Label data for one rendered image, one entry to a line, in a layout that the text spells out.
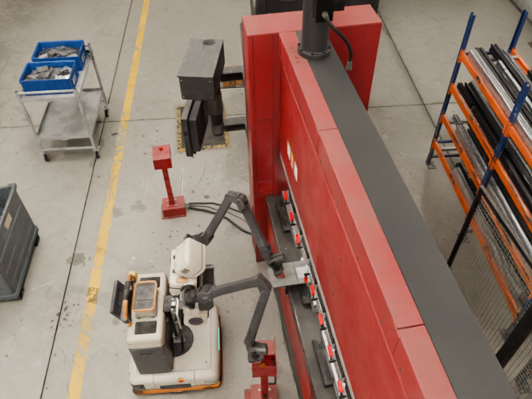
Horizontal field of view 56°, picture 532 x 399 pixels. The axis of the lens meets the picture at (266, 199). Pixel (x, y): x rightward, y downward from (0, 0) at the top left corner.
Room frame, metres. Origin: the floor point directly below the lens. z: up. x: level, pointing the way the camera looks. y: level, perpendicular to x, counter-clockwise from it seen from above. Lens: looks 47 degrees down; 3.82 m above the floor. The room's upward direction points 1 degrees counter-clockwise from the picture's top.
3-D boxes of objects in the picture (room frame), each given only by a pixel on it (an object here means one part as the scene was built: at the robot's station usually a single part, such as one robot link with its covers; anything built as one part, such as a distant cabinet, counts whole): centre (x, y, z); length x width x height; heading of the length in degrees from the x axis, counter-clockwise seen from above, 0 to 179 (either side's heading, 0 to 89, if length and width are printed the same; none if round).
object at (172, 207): (3.44, 0.95, 0.41); 0.25 x 0.20 x 0.83; 100
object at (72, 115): (4.66, 2.21, 0.47); 0.90 x 0.66 x 0.95; 4
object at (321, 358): (1.37, -0.34, 0.89); 0.30 x 0.05 x 0.03; 10
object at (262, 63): (2.97, -0.30, 1.15); 0.85 x 0.25 x 2.30; 100
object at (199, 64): (3.14, 0.44, 1.53); 0.51 x 0.25 x 0.85; 175
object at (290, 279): (1.95, -0.14, 1.00); 0.26 x 0.18 x 0.01; 100
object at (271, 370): (1.48, 0.03, 0.75); 0.20 x 0.16 x 0.18; 2
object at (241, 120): (3.21, 0.20, 1.18); 0.40 x 0.24 x 0.07; 10
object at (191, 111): (3.10, 0.53, 1.42); 0.45 x 0.12 x 0.36; 175
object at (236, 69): (3.21, 0.20, 1.67); 0.40 x 0.24 x 0.07; 10
